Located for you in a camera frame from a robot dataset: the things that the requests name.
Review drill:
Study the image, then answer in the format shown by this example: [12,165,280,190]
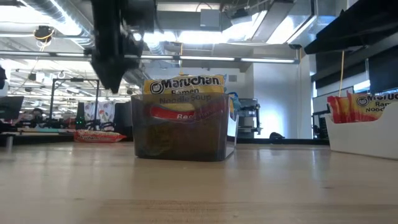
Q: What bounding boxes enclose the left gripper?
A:
[91,27,144,93]

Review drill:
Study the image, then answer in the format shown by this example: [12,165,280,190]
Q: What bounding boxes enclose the patterned fabric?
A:
[83,101,116,125]

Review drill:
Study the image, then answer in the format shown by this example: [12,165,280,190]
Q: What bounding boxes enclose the person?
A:
[29,107,45,126]

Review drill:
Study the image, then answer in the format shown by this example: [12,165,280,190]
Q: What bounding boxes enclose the ceiling strip light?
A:
[0,51,299,63]

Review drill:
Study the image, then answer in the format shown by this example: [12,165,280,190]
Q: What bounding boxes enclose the black monitor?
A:
[0,95,25,133]

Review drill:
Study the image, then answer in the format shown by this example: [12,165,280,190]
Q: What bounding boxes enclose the grey ceiling junction box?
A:
[200,8,222,28]

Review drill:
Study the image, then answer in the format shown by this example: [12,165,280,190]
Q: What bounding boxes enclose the grey machine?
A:
[238,98,262,139]

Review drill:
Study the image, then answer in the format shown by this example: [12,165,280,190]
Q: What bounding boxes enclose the white plastic bin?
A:
[325,101,398,161]

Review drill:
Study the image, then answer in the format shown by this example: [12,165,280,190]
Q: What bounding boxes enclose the black metal rack frame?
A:
[49,77,101,130]

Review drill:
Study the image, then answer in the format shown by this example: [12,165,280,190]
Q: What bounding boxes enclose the black yellow cable reel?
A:
[33,25,56,44]

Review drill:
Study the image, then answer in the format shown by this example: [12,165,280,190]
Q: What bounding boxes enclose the black aluminium table frame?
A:
[0,132,330,147]

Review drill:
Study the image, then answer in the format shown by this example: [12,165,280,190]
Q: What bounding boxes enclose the silver ventilation duct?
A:
[251,0,349,47]

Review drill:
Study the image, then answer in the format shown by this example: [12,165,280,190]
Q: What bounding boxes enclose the yellow hanging cord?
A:
[338,49,346,97]

